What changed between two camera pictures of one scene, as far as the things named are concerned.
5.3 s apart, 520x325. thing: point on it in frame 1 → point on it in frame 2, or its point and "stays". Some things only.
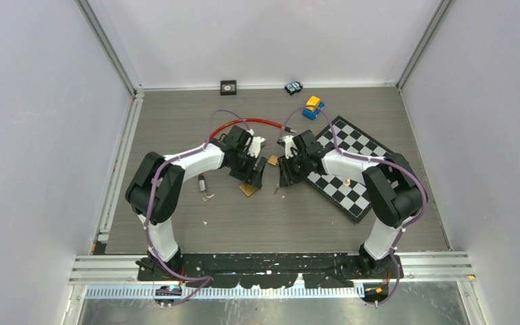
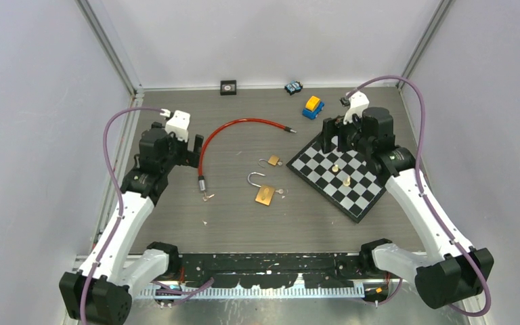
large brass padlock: x=247 y=189 → x=265 y=192
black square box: x=227 y=87 stays
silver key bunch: x=206 y=198 stays
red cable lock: x=200 y=178 stays
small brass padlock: x=273 y=160 stays
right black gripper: x=287 y=177 → x=328 y=129
